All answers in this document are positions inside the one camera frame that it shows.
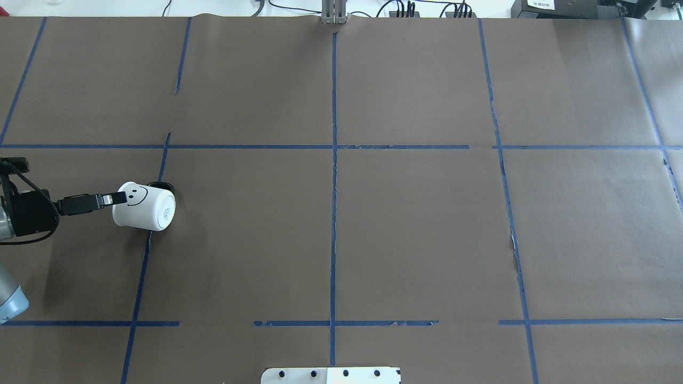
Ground black power strip right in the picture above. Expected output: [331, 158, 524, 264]
[440, 1, 476, 19]

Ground grey aluminium frame post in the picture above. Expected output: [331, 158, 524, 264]
[321, 0, 348, 25]

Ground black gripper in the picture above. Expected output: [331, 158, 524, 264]
[10, 189, 128, 238]

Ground white smiley face mug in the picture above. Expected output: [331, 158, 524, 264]
[112, 181, 176, 231]

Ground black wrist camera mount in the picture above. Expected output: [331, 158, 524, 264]
[1, 156, 30, 177]

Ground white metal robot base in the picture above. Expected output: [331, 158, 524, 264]
[260, 366, 402, 383]

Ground black power strip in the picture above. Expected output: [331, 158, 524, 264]
[388, 1, 419, 19]
[440, 1, 476, 19]

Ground black power strip left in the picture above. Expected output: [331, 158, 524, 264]
[388, 1, 419, 19]

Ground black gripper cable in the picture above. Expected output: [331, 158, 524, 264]
[0, 160, 60, 246]

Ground black box with label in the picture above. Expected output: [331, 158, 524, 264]
[510, 1, 657, 20]

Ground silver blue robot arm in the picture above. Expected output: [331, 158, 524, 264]
[1, 177, 129, 324]

